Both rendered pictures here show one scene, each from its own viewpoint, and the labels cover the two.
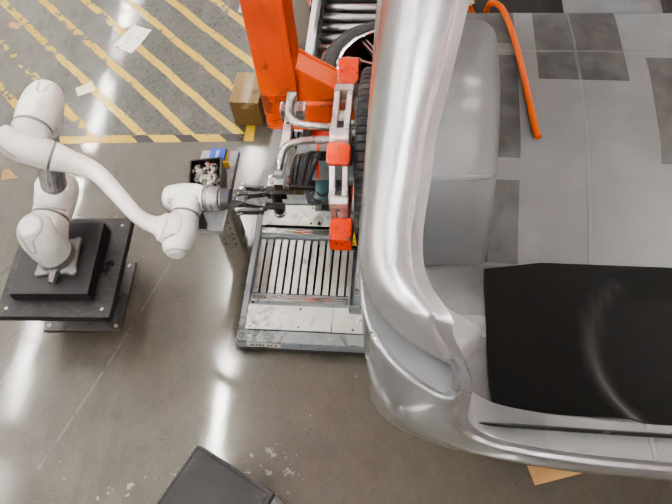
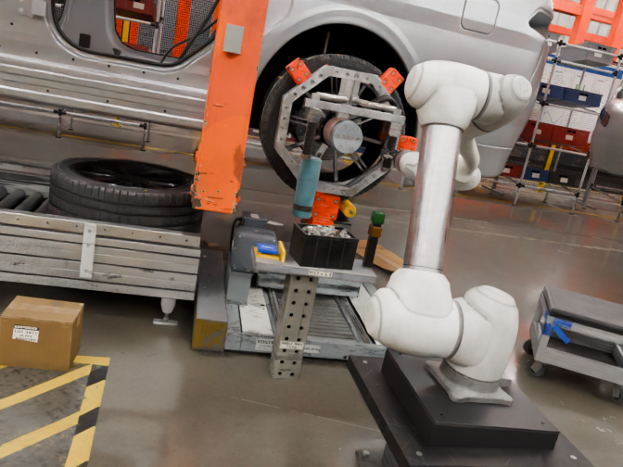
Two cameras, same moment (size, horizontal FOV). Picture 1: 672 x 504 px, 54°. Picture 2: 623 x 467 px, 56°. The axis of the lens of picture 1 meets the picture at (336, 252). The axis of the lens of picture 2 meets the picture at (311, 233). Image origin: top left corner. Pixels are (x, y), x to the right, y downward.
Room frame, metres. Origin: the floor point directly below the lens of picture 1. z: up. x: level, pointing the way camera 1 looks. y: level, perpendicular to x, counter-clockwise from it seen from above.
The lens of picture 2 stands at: (2.63, 2.31, 1.09)
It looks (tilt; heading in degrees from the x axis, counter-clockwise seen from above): 15 degrees down; 246
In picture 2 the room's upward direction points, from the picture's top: 11 degrees clockwise
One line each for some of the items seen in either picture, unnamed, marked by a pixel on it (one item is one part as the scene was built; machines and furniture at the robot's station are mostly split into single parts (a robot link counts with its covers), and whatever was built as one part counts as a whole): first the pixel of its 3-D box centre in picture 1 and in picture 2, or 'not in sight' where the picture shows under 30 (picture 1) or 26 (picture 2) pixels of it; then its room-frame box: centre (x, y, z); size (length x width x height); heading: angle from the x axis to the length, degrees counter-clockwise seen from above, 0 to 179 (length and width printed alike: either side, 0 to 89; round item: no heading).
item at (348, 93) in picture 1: (346, 160); (338, 132); (1.53, -0.08, 0.85); 0.54 x 0.07 x 0.54; 169
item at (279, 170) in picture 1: (304, 149); (376, 97); (1.45, 0.06, 1.03); 0.19 x 0.18 x 0.11; 79
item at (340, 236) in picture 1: (340, 234); (405, 144); (1.22, -0.02, 0.85); 0.09 x 0.08 x 0.07; 169
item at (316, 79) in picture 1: (361, 89); not in sight; (2.02, -0.20, 0.69); 0.52 x 0.17 x 0.35; 79
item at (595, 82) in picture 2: not in sight; (559, 127); (-3.37, -3.88, 0.98); 1.50 x 0.50 x 1.95; 171
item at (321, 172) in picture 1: (326, 160); (342, 134); (1.54, -0.01, 0.85); 0.21 x 0.14 x 0.14; 79
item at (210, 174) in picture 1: (207, 184); (323, 244); (1.77, 0.50, 0.51); 0.20 x 0.14 x 0.13; 178
